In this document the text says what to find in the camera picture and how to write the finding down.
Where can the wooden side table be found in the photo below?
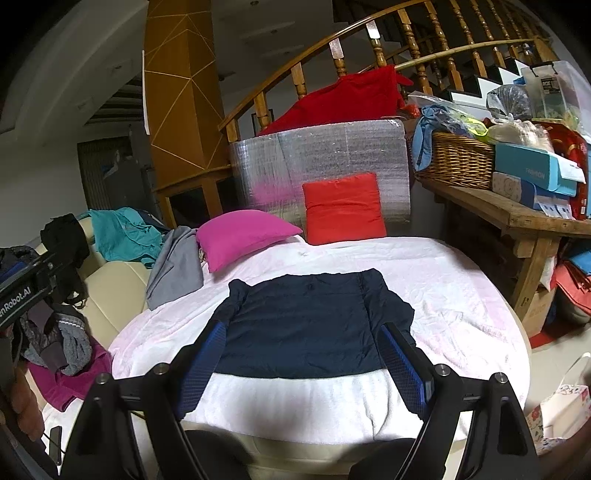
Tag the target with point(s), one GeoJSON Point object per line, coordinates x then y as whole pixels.
{"type": "Point", "coordinates": [517, 217]}

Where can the magenta pillow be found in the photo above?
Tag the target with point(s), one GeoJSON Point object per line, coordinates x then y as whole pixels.
{"type": "Point", "coordinates": [240, 235]}

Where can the brown cardboard box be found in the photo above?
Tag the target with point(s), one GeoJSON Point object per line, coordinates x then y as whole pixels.
{"type": "Point", "coordinates": [538, 314]}

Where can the white patterned box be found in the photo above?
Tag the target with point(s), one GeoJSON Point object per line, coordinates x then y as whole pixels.
{"type": "Point", "coordinates": [512, 189]}

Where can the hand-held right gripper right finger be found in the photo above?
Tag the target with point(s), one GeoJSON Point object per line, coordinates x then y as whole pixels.
{"type": "Point", "coordinates": [406, 371]}

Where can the white plastic bag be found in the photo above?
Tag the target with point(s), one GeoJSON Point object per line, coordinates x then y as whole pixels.
{"type": "Point", "coordinates": [517, 134]}

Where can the teal garment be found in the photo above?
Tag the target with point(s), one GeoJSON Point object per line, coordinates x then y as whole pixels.
{"type": "Point", "coordinates": [122, 233]}

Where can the grey knit garment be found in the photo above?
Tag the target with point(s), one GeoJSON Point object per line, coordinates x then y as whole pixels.
{"type": "Point", "coordinates": [69, 344]}

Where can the red gift bag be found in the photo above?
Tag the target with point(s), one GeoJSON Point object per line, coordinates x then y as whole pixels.
{"type": "Point", "coordinates": [575, 147]}

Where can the red pillow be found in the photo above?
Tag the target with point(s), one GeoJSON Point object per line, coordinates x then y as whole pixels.
{"type": "Point", "coordinates": [344, 210]}

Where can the blue cloth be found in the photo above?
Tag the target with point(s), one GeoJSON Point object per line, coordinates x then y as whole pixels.
{"type": "Point", "coordinates": [422, 134]}

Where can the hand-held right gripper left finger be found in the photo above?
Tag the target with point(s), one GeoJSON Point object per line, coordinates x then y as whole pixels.
{"type": "Point", "coordinates": [203, 364]}

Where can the wooden stair railing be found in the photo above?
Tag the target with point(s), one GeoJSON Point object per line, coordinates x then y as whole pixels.
{"type": "Point", "coordinates": [341, 50]}

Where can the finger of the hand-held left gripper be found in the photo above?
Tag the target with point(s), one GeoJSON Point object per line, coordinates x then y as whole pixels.
{"type": "Point", "coordinates": [48, 270]}

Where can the clear gift bag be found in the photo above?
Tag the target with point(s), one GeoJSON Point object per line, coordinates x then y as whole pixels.
{"type": "Point", "coordinates": [554, 90]}

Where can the wicker basket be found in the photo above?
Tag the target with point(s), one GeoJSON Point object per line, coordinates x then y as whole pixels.
{"type": "Point", "coordinates": [457, 161]}

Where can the magenta towel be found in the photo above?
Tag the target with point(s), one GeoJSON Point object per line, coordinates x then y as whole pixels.
{"type": "Point", "coordinates": [78, 385]}

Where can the pale pink blanket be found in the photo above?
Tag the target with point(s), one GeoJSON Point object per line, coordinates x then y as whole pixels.
{"type": "Point", "coordinates": [438, 323]}

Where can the teal cardboard box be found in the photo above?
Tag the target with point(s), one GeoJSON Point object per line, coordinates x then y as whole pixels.
{"type": "Point", "coordinates": [531, 168]}

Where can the floral paper bag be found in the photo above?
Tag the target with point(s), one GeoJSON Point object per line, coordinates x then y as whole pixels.
{"type": "Point", "coordinates": [561, 410]}

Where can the beige leather sofa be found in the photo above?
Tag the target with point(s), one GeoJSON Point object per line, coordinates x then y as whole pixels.
{"type": "Point", "coordinates": [120, 295]}

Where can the navy blue jacket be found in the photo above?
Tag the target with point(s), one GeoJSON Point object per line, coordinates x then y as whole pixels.
{"type": "Point", "coordinates": [300, 332]}

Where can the clear plastic bag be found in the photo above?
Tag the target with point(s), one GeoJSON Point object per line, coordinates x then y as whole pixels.
{"type": "Point", "coordinates": [510, 101]}

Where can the framed wall picture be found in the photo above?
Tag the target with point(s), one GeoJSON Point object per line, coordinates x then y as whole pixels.
{"type": "Point", "coordinates": [262, 121]}

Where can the silver foil insulation board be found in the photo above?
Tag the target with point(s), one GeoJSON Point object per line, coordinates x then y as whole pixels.
{"type": "Point", "coordinates": [323, 152]}

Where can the person's left hand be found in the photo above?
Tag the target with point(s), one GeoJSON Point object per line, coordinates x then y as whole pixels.
{"type": "Point", "coordinates": [25, 401]}

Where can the red fleece blanket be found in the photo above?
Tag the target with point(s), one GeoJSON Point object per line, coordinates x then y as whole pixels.
{"type": "Point", "coordinates": [341, 101]}

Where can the black hanging garment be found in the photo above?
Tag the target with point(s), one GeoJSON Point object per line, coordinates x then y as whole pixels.
{"type": "Point", "coordinates": [64, 240]}

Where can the wooden pillar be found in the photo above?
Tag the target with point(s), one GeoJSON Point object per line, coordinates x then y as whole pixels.
{"type": "Point", "coordinates": [180, 92]}

